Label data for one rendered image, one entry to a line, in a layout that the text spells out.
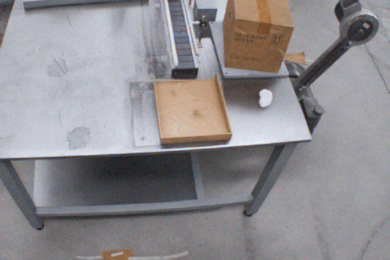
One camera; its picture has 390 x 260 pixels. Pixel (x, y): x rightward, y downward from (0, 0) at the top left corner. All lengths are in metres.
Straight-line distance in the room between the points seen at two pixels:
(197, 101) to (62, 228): 1.09
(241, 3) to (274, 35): 0.18
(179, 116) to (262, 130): 0.32
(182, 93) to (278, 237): 1.08
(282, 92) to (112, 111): 0.71
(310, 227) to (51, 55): 1.69
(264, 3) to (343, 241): 1.47
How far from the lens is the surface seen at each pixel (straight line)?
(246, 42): 1.61
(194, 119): 1.52
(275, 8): 1.64
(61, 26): 1.93
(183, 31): 1.79
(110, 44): 1.80
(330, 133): 2.79
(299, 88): 2.38
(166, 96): 1.58
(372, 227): 2.57
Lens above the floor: 2.04
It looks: 52 degrees down
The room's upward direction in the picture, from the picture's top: 10 degrees clockwise
